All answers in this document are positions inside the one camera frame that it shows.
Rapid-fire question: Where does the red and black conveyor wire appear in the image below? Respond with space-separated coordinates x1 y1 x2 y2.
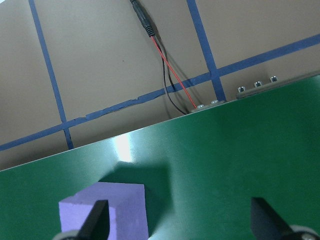
129 0 199 116

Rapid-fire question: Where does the green conveyor belt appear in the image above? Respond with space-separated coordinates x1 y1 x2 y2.
0 71 320 240

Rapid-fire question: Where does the purple foam block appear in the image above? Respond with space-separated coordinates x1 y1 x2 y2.
58 181 149 240

